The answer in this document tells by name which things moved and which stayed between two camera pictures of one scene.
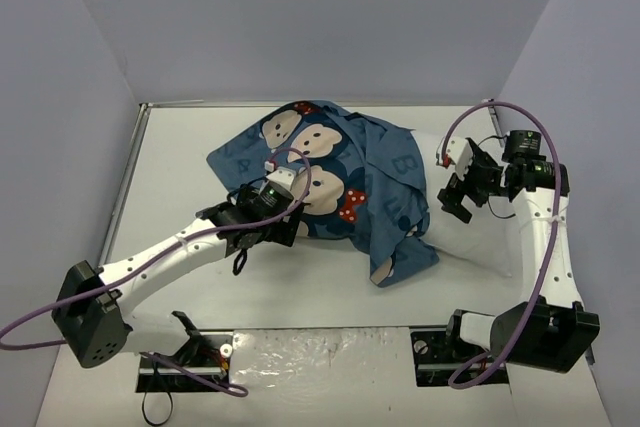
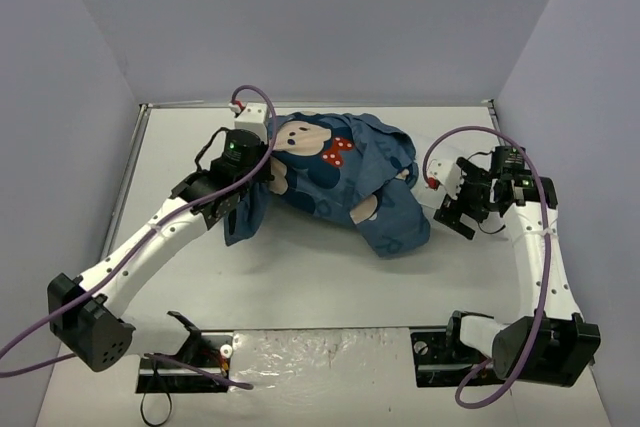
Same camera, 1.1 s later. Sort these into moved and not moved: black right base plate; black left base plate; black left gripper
Moved: black left gripper
Not moved: black right base plate; black left base plate
